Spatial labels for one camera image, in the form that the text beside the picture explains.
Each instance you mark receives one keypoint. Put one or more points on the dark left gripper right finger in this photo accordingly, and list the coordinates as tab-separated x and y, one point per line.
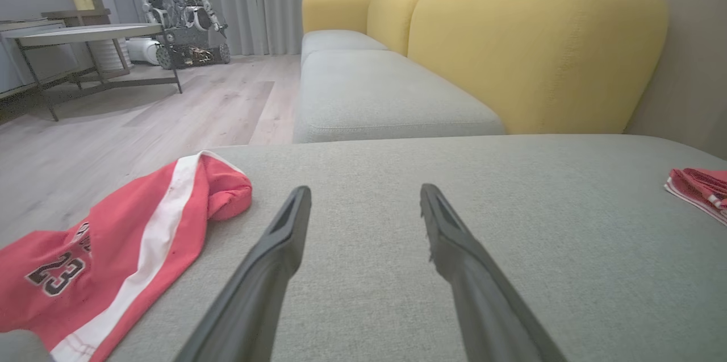
488	316

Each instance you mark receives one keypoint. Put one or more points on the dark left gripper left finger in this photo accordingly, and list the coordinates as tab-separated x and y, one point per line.
255	305

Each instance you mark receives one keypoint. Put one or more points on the red white basketball shorts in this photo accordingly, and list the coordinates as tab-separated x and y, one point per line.
113	237

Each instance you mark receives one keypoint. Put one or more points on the red white basketball jersey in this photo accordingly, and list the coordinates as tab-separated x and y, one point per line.
701	186

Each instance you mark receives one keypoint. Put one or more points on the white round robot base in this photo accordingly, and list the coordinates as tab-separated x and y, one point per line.
142	49

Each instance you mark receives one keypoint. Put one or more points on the large grey sofa seat cushion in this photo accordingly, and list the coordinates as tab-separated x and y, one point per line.
369	169

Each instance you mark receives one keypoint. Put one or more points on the large yellow sofa back cushion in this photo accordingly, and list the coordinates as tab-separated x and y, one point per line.
539	49

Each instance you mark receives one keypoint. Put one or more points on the white ribbed cylinder stool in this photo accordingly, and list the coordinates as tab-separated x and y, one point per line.
111	55

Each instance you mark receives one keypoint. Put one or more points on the black white tracked robot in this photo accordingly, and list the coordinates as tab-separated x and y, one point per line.
193	15

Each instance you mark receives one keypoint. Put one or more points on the round grey metal-legged table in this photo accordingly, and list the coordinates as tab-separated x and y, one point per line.
85	33

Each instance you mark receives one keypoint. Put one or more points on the low grey white cabinet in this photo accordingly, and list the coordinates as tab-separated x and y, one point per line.
23	61

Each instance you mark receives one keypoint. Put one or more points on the dark wooden side table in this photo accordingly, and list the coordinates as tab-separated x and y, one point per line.
74	14

